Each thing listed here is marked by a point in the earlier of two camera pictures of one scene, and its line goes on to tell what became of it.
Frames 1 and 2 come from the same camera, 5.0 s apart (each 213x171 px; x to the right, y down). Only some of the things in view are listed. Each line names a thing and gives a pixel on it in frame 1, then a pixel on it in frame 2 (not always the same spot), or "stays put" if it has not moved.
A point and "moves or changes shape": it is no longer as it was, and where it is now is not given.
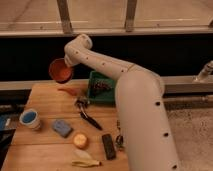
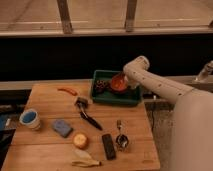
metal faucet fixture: (206, 71) stays put
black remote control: (108, 147) stays put
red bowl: (60, 71) moves or changes shape
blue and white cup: (30, 119) stays put
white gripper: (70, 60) -> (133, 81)
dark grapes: (102, 86) stays put
